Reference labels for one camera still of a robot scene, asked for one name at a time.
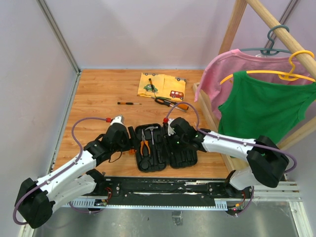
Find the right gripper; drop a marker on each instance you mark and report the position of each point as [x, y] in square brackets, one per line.
[182, 148]

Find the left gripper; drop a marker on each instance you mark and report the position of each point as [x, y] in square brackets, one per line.
[131, 141]

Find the orange needle nose pliers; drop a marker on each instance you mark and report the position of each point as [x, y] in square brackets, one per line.
[144, 148]

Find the black plastic tool case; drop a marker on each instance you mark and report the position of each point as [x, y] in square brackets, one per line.
[163, 153]

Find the claw hammer black grip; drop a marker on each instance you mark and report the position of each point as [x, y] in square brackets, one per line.
[151, 129]

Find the black handled screwdriver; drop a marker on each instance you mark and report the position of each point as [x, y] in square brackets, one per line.
[164, 102]

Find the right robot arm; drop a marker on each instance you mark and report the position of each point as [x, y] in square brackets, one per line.
[266, 165]

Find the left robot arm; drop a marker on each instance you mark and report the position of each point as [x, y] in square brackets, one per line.
[38, 200]

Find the small black precision screwdriver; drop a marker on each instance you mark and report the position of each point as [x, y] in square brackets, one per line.
[128, 103]

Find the yellow car print cloth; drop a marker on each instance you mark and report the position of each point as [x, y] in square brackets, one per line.
[166, 86]

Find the pink t-shirt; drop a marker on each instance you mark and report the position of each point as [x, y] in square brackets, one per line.
[218, 77]

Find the small screwdriver on cloth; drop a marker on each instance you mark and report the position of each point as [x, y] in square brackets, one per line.
[152, 87]

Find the green tank top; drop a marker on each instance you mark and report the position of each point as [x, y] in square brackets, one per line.
[256, 108]

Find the teal clothes hanger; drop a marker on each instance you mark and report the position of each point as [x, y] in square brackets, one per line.
[269, 50]

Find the wooden clothes rack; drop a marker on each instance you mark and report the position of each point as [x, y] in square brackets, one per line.
[300, 17]

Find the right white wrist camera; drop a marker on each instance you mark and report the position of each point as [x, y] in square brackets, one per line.
[167, 126]

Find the orange handled screwdriver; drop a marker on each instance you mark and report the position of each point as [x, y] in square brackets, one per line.
[180, 106]

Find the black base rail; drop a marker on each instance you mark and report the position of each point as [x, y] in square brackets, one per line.
[168, 193]

